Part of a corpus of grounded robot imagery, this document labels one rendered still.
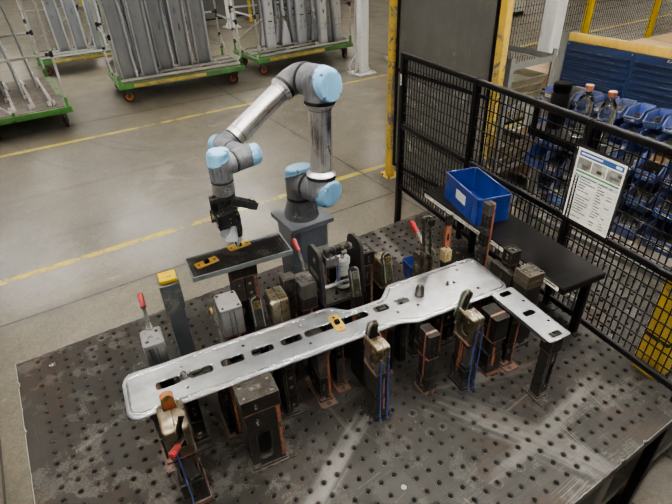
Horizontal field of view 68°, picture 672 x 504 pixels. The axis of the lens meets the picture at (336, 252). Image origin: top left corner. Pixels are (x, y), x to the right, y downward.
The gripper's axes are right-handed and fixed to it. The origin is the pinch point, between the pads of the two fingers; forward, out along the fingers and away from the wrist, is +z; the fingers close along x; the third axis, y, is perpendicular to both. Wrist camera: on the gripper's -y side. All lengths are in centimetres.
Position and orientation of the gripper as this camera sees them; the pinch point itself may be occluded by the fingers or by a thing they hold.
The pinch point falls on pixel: (238, 241)
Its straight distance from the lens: 184.3
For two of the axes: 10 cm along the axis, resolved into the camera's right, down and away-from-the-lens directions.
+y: -8.2, 3.4, -4.6
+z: 0.3, 8.3, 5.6
